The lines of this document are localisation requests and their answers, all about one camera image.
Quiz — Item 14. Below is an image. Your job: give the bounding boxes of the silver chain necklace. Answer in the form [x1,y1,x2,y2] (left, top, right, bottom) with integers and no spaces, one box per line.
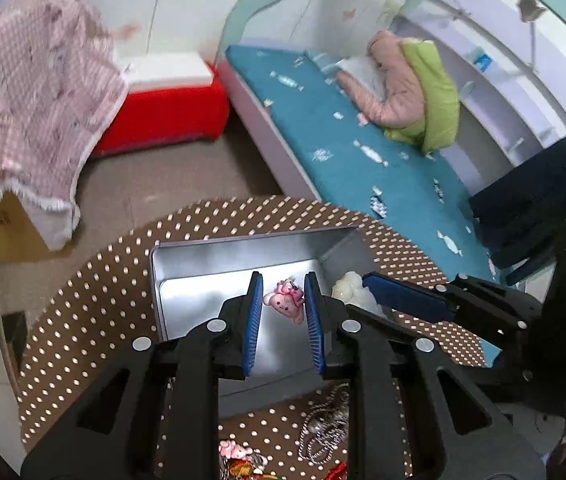
[297,382,351,463]

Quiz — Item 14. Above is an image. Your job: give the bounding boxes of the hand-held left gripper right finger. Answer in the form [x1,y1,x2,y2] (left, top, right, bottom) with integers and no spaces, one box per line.
[304,271,546,480]

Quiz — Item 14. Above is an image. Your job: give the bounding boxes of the red box with white lid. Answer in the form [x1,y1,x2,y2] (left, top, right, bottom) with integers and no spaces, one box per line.
[88,52,231,158]

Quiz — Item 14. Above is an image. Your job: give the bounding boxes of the dark folded cloth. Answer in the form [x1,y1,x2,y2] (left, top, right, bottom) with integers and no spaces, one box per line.
[468,132,566,286]

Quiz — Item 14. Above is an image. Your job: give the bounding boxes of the brown polka dot tablecloth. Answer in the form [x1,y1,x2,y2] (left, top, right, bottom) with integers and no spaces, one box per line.
[17,195,504,480]

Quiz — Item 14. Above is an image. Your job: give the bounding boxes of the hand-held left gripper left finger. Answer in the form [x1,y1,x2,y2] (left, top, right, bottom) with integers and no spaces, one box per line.
[20,271,264,480]

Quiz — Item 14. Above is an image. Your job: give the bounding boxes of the small pink charm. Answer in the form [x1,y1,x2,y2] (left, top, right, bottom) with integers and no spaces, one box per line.
[219,439,250,461]

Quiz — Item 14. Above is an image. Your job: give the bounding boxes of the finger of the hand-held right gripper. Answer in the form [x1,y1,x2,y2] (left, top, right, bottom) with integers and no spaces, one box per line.
[363,271,542,352]

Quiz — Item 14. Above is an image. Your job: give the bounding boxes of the pink padded jacket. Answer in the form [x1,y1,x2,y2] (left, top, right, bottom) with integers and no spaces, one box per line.
[335,30,426,128]

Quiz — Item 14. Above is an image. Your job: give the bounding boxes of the teal and white bunk bed frame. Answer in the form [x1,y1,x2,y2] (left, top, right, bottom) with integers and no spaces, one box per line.
[215,0,566,261]

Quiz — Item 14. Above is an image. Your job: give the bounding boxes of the white fluffy charm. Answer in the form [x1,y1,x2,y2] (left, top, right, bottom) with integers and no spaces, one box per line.
[332,271,388,318]

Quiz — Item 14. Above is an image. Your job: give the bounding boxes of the silver metal tin box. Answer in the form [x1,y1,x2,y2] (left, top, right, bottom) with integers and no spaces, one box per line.
[150,226,391,418]

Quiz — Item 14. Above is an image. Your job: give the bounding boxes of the pink cartoon charm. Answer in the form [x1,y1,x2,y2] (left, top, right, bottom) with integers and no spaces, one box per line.
[263,277,306,320]

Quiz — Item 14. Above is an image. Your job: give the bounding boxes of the white cloth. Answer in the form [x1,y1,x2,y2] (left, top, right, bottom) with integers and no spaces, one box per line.
[338,57,388,106]

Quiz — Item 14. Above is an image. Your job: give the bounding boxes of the pink checkered cloth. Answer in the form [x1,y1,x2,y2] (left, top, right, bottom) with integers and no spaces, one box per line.
[0,0,131,251]

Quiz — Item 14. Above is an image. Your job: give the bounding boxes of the teal patterned mattress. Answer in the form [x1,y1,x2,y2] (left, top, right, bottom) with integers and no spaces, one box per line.
[225,45,518,366]

